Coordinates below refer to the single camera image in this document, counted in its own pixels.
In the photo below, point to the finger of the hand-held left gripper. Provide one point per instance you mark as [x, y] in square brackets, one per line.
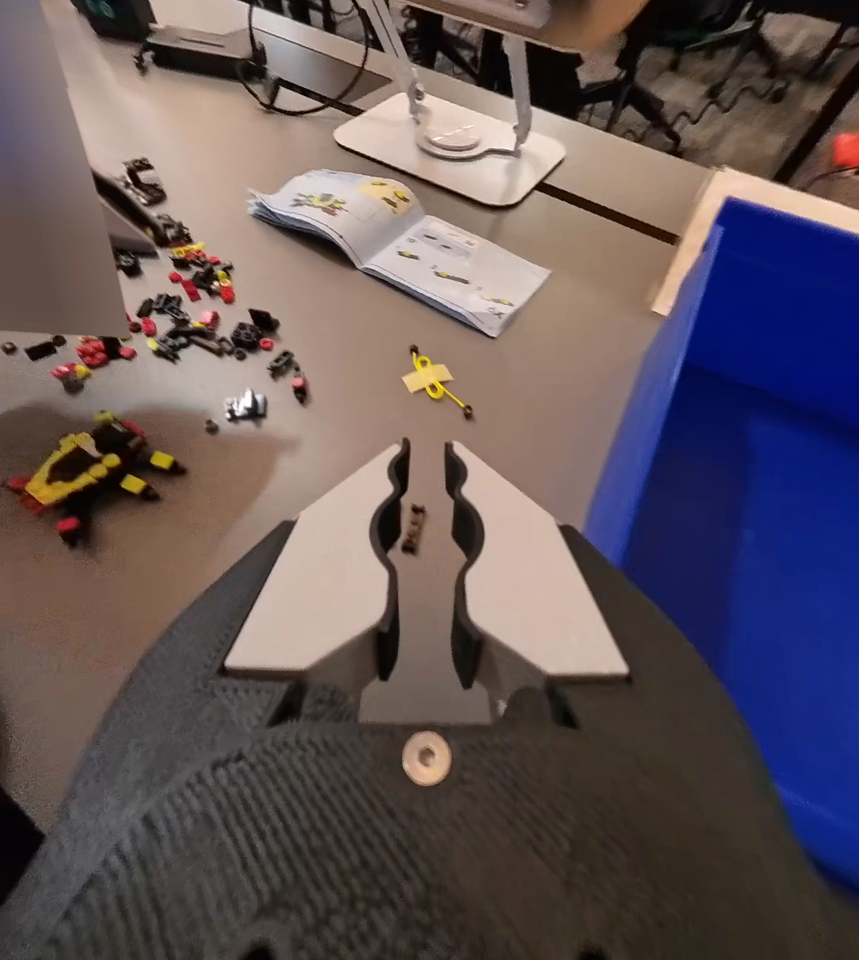
[129, 229]

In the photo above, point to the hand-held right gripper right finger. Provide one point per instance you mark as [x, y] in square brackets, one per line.
[542, 600]

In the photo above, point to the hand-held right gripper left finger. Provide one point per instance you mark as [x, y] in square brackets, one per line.
[317, 592]

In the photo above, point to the pile of lego pieces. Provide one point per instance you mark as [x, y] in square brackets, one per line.
[189, 315]

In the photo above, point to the black lego bar plate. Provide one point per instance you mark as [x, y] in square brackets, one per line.
[414, 529]

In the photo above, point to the yellow black red lego model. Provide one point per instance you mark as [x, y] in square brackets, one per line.
[73, 465]

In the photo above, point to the black round lego stand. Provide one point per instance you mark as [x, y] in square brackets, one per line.
[141, 184]

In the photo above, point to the black lego hinge plate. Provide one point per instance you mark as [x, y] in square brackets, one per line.
[279, 362]

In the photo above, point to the red black lego clip piece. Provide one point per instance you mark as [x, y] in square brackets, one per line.
[299, 386]

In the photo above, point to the lego instruction booklet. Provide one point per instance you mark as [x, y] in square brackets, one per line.
[399, 255]

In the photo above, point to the black power adapter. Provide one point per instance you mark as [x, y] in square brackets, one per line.
[204, 49]

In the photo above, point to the black box teal light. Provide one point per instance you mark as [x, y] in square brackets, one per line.
[111, 15]

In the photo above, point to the yellow tape strip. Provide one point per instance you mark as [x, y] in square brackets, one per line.
[414, 382]

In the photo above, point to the blue plastic bin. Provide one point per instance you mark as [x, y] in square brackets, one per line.
[774, 450]

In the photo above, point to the silver monitor stand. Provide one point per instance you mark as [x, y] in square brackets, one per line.
[459, 165]

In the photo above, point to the black office chair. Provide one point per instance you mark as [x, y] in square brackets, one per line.
[647, 82]

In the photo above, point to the black table leg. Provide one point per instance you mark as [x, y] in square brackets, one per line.
[834, 97]

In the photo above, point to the black lego bracket piece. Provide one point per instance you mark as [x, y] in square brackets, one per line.
[255, 403]
[236, 409]

